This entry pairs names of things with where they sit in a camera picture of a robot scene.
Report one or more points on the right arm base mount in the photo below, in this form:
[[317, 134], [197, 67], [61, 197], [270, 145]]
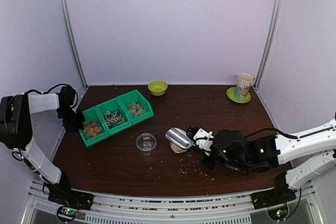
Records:
[[275, 201]]

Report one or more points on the aluminium frame post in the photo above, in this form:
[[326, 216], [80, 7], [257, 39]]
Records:
[[269, 44], [72, 43]]

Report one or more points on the clear plastic jar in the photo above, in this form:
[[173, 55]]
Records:
[[146, 144]]

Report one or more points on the left aluminium frame post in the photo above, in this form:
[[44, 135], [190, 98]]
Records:
[[72, 43]]

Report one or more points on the orange candies pile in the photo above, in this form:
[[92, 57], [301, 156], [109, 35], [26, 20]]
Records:
[[92, 129]]

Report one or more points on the green three-compartment candy bin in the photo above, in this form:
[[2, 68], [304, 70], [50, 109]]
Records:
[[118, 103]]

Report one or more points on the dark wrapped candies pile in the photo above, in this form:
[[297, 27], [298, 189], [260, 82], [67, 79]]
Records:
[[113, 118]]

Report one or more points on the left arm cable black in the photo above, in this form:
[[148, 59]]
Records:
[[52, 89]]

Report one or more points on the metal scoop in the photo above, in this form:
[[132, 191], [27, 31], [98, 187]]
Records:
[[178, 137]]

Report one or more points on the small green bowl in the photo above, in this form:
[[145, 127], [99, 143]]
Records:
[[158, 87]]

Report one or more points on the patterned ceramic mug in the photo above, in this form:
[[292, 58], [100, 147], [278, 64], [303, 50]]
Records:
[[244, 82]]

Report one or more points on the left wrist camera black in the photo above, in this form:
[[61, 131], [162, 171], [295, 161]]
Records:
[[68, 97]]

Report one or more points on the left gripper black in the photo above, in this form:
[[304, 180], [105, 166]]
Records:
[[77, 126]]

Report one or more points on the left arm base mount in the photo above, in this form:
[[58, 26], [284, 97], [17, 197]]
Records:
[[70, 204]]

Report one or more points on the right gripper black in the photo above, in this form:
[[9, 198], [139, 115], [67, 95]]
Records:
[[209, 165]]

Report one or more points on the right aluminium frame post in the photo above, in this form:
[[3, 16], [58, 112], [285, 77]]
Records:
[[269, 44]]

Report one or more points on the green wrapped candies pile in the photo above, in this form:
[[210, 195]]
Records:
[[136, 109]]

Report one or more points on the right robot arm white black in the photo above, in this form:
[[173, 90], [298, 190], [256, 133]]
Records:
[[318, 142]]

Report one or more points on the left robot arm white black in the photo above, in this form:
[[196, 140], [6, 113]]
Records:
[[35, 158]]

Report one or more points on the green saucer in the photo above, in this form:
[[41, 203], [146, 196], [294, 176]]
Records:
[[236, 96]]

